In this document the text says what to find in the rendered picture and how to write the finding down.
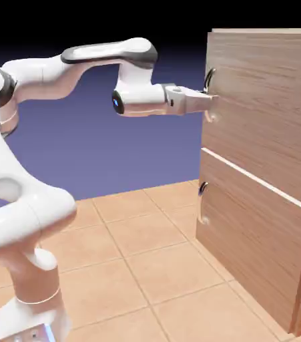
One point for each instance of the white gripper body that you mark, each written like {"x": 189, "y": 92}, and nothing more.
{"x": 196, "y": 103}

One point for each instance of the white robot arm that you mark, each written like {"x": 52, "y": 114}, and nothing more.
{"x": 32, "y": 208}

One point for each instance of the large light wood door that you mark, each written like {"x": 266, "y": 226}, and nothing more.
{"x": 262, "y": 120}

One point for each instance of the light wood cabinet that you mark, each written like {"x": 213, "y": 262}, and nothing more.
{"x": 259, "y": 173}

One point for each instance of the small light wood door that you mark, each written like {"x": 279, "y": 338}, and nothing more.
{"x": 249, "y": 240}

